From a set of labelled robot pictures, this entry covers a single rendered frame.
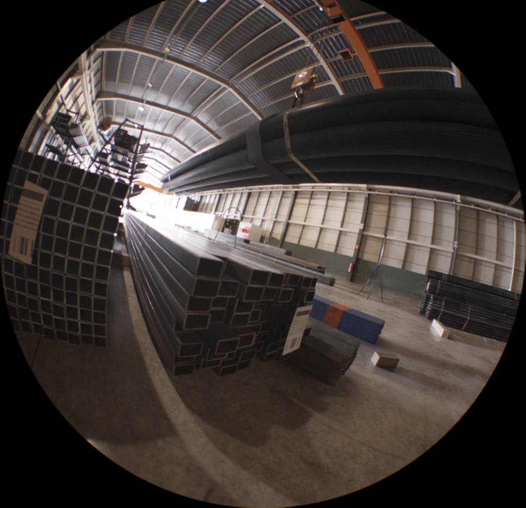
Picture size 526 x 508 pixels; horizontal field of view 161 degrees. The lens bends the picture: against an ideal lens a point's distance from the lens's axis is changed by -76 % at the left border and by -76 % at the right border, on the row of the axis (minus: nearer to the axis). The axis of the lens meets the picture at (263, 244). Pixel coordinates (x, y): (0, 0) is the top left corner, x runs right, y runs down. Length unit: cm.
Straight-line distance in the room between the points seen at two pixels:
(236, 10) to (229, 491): 1071
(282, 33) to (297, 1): 207
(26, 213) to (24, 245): 7
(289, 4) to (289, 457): 1020
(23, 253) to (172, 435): 51
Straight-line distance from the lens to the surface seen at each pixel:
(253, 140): 133
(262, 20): 1033
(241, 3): 1009
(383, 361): 122
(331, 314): 162
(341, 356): 73
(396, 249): 1166
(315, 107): 106
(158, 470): 48
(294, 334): 56
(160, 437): 52
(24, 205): 52
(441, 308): 413
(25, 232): 52
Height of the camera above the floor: 46
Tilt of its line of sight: 1 degrees up
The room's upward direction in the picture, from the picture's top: 16 degrees clockwise
